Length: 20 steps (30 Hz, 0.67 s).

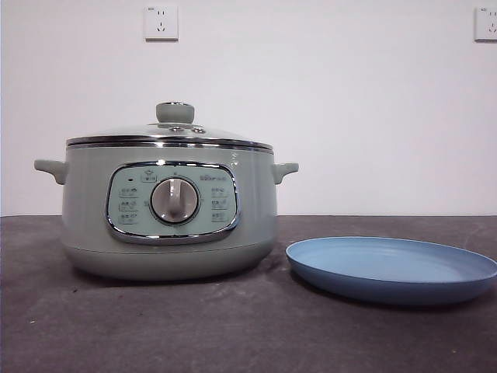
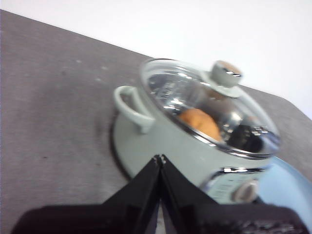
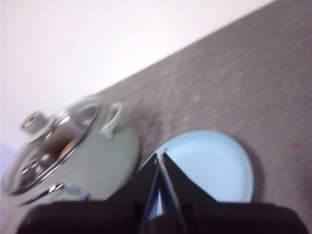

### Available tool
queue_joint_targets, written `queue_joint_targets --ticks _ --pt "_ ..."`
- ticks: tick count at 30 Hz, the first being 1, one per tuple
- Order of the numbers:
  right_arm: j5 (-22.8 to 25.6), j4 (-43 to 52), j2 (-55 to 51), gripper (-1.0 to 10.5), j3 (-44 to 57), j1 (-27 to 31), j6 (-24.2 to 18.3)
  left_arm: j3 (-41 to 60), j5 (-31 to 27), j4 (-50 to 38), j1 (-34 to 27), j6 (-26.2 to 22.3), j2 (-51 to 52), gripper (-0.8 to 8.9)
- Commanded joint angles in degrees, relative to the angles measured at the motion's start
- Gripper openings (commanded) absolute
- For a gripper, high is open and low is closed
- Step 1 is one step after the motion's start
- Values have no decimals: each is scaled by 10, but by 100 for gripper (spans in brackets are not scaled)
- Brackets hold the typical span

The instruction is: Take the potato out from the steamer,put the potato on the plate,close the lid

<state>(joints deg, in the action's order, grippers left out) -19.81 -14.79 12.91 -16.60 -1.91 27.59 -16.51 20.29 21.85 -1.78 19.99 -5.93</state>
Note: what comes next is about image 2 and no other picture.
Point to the brown potato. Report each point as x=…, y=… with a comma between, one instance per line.
x=200, y=122

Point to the pale green electric steamer pot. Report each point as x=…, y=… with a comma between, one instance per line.
x=170, y=146

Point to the glass lid with green knob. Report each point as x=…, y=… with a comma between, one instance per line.
x=219, y=80

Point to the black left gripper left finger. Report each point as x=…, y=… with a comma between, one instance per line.
x=102, y=219

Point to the blue round plate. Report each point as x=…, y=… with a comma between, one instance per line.
x=287, y=185

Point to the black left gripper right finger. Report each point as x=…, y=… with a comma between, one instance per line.
x=219, y=219

